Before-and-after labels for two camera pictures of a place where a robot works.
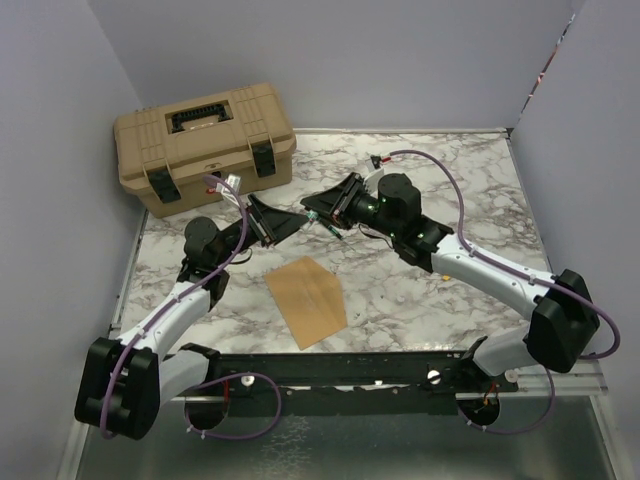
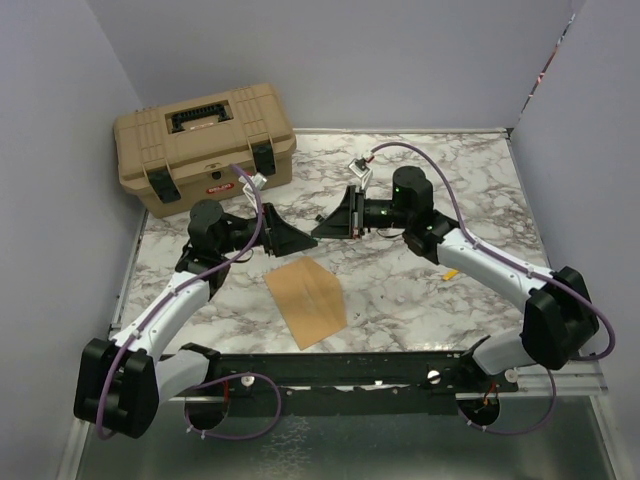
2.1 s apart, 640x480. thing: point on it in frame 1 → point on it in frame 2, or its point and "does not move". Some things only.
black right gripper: (337, 202) → (348, 222)
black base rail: (357, 384) does not move
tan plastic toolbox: (162, 153) does not move
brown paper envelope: (310, 298) does not move
